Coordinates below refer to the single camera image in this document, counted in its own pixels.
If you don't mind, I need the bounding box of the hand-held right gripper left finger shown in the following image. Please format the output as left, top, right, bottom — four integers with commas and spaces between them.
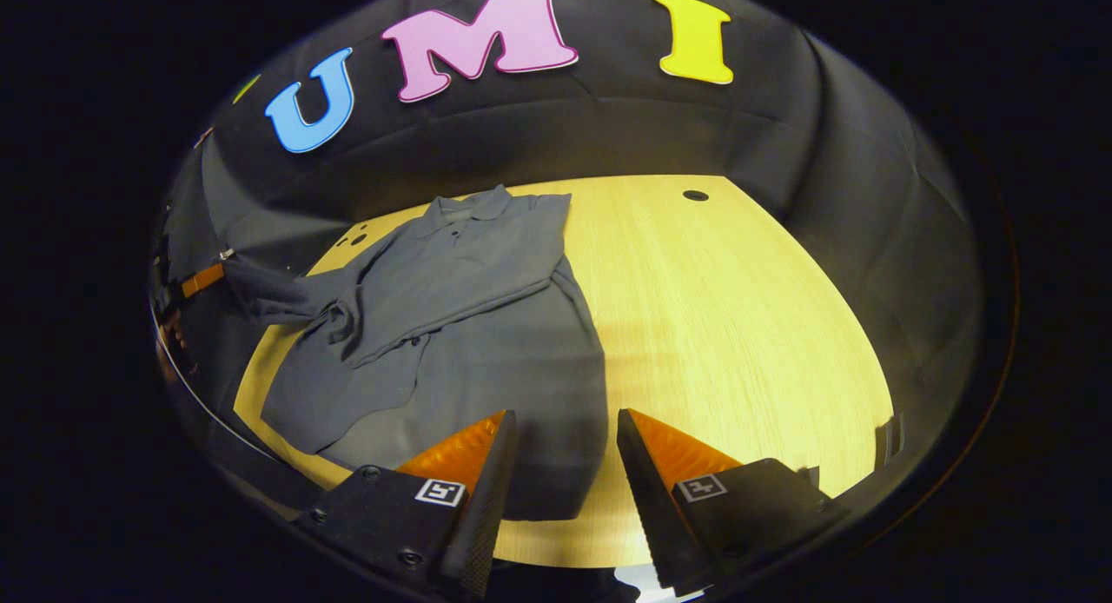
294, 408, 520, 600

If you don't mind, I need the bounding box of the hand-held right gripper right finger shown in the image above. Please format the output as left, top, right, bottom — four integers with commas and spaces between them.
616, 408, 851, 598

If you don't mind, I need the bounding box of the grey polo shirt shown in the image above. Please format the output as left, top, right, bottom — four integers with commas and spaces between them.
222, 184, 609, 522

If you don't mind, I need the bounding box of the grey curved bar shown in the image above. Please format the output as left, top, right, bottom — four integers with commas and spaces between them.
873, 412, 906, 469

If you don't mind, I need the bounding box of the black backdrop cloth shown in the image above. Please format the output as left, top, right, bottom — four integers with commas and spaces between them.
148, 0, 987, 500

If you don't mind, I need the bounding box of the thin cable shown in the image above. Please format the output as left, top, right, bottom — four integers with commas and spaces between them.
149, 303, 283, 463

